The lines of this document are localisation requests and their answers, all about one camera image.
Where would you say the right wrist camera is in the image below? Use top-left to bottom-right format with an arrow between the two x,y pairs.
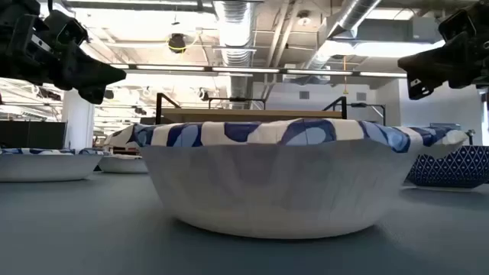
438,9 -> 478,42

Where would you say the black ceiling dome device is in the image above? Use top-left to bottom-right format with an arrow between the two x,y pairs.
167,33 -> 188,54

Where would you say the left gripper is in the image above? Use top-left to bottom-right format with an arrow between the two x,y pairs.
0,0 -> 128,105

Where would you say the wooden shelf black metal frame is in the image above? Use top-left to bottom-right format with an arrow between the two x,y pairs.
155,92 -> 348,125

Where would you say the silver ribbed ventilation duct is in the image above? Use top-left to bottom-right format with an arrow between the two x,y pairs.
212,0 -> 255,111

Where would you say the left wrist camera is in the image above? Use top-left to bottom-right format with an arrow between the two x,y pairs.
44,9 -> 89,47

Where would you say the yellow hanging tag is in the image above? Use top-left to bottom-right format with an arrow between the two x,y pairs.
342,55 -> 350,95

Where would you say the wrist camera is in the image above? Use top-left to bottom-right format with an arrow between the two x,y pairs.
438,9 -> 478,42
44,9 -> 89,47

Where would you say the long ceiling light bar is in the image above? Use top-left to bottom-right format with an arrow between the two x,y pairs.
110,63 -> 408,79

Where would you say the black metal stand frame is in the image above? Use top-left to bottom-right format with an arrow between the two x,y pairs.
349,102 -> 387,127

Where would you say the black partition panel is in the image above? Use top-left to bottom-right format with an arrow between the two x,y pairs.
0,120 -> 68,150

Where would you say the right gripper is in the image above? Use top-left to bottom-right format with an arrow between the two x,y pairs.
397,0 -> 489,101

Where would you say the blue patterned bowl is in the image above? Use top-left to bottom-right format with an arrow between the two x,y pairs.
404,144 -> 489,189

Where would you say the silver slanted ventilation duct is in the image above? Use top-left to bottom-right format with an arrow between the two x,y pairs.
305,0 -> 383,72

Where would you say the large paper bowl blue rim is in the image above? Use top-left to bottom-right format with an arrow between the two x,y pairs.
105,118 -> 469,241

